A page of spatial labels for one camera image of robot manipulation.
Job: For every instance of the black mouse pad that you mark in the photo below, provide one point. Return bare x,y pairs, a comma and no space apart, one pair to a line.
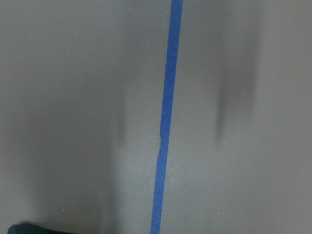
26,228

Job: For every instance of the blue tape line lengthwise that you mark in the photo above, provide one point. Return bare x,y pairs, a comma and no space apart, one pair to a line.
166,113

